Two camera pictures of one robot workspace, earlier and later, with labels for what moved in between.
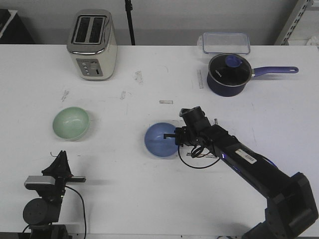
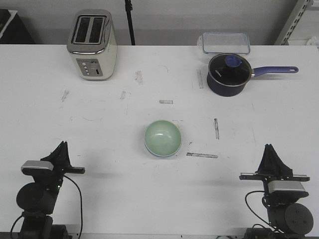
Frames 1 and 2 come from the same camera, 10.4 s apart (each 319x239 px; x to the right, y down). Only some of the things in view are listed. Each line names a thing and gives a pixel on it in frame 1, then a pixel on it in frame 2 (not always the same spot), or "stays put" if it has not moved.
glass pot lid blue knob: (230, 69) stays put
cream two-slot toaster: (92, 45) stays put
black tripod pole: (128, 6) stays put
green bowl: (71, 123) → (163, 138)
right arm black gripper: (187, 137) → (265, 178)
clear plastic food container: (225, 43) stays put
